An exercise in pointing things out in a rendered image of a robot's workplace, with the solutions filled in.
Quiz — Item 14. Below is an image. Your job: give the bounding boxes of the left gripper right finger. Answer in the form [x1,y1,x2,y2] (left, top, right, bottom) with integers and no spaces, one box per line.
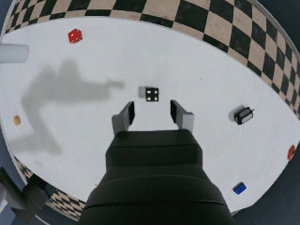
[170,99,194,133]

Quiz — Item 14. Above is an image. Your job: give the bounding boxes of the orange pocket multimeter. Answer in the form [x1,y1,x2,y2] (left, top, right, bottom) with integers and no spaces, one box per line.
[288,145,295,160]

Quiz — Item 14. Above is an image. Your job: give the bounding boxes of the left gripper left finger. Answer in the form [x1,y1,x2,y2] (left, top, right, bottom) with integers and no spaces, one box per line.
[111,101,135,136]

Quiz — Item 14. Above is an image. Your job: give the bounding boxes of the red die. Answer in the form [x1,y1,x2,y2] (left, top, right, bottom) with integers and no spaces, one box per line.
[68,28,83,44]

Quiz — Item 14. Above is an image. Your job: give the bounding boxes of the white bottle with blue cap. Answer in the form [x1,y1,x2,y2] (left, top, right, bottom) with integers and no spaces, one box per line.
[0,43,29,64]

